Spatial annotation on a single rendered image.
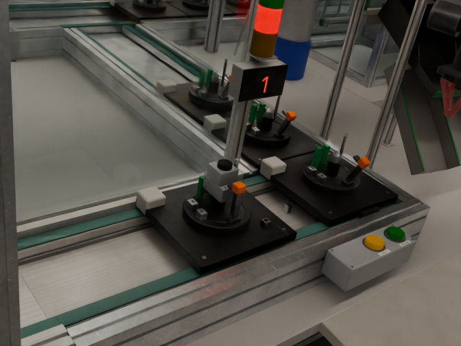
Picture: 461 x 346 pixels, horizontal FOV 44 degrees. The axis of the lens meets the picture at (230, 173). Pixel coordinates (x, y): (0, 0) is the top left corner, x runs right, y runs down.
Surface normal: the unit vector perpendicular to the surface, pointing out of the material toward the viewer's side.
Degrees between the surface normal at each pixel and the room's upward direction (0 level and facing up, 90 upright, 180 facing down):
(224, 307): 90
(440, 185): 0
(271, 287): 90
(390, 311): 0
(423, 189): 0
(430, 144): 45
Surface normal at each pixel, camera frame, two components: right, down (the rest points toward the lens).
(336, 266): -0.79, 0.20
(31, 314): 0.16, -0.85
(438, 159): 0.43, -0.24
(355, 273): 0.60, 0.49
